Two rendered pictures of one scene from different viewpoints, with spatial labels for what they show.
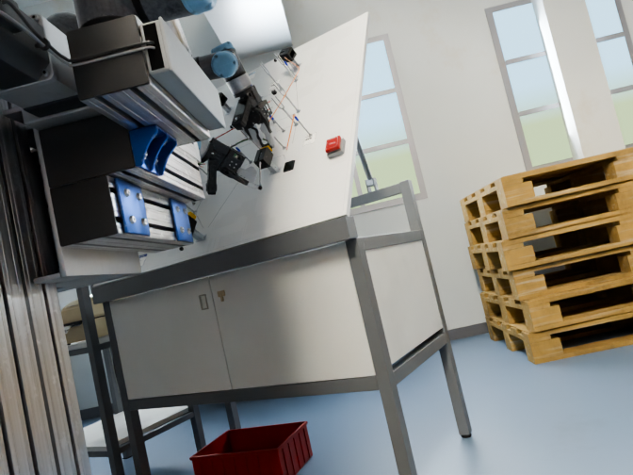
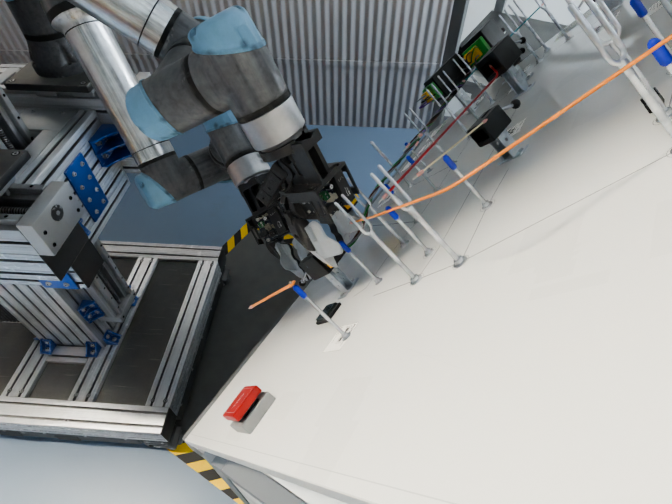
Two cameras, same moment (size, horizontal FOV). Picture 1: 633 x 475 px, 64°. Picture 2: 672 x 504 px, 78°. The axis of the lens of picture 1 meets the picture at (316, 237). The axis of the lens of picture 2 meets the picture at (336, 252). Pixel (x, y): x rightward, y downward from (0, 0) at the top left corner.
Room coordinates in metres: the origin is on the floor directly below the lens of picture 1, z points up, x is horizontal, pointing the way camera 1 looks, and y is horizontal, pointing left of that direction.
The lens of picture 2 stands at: (1.71, -0.33, 1.68)
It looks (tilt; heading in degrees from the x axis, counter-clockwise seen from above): 49 degrees down; 91
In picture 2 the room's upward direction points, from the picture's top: straight up
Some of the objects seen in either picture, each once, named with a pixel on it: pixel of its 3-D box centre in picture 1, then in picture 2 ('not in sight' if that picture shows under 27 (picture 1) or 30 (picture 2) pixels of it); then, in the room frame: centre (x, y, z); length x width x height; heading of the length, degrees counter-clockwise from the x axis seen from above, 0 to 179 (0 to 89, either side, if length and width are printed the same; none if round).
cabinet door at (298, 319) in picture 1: (284, 320); not in sight; (1.62, 0.16, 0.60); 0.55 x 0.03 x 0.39; 60
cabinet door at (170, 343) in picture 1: (167, 341); not in sight; (1.90, 0.63, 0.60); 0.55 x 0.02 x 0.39; 60
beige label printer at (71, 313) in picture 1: (99, 315); not in sight; (2.28, 1.04, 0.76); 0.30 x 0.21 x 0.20; 153
